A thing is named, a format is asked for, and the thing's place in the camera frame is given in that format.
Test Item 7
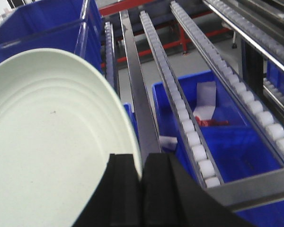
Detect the red metal frame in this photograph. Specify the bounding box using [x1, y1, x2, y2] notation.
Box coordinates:
[96, 0, 232, 69]

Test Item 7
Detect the stainless steel shelf rack frame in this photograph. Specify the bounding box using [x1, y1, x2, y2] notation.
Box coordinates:
[212, 124, 284, 211]

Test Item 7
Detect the blue plastic crate on shelf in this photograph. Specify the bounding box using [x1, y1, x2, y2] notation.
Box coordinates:
[0, 0, 102, 70]

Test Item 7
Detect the white paper in bin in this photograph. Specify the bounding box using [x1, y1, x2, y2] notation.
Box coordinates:
[193, 81, 216, 120]

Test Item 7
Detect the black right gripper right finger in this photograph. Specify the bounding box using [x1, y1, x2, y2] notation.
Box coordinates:
[142, 153, 252, 227]

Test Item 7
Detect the left narrow roller track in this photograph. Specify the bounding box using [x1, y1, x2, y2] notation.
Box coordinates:
[104, 21, 120, 97]

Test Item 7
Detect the steel flat rail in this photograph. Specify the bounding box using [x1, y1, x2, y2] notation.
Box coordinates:
[119, 10, 160, 158]

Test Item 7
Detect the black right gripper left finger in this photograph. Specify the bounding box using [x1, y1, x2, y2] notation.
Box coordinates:
[73, 154, 142, 227]

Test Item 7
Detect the red packet in bin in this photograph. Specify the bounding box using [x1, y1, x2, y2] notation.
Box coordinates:
[195, 116, 229, 127]

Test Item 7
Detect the far right roller track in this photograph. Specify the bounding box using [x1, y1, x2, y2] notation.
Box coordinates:
[204, 0, 284, 73]

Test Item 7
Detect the white roller conveyor track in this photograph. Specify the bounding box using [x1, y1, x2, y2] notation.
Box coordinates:
[140, 10, 224, 188]

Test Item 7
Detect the pale green round plate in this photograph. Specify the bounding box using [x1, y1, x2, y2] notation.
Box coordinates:
[0, 48, 142, 227]

